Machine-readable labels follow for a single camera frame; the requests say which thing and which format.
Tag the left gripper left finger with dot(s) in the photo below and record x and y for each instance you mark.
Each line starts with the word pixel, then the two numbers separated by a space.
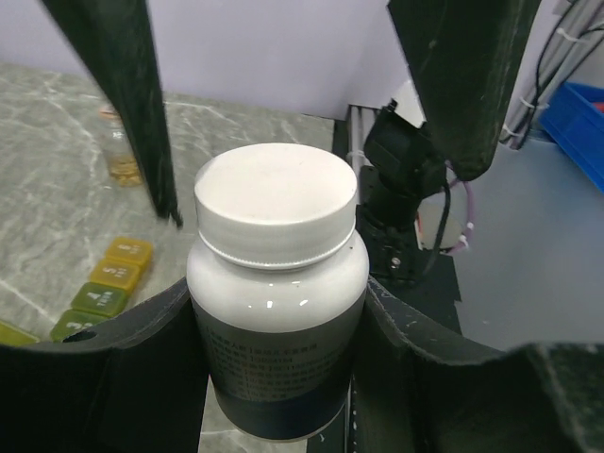
pixel 134 383

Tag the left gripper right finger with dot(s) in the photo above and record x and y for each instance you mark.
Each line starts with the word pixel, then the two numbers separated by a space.
pixel 543 397

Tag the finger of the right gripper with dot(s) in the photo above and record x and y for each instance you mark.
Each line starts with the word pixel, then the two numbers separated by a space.
pixel 114 40
pixel 464 57

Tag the green weekly pill organizer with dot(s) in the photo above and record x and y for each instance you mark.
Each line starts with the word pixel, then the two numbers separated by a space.
pixel 50 295

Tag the dark white-capped pill bottle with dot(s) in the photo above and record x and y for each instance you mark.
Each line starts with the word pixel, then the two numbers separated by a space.
pixel 277 277

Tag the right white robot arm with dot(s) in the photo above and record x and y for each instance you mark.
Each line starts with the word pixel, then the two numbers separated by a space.
pixel 463 56

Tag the blue plastic bin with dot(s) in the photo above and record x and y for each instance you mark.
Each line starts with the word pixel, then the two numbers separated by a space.
pixel 575 123

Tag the clear orange-capped pill bottle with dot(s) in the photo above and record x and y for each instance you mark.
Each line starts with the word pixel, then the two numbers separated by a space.
pixel 122 165

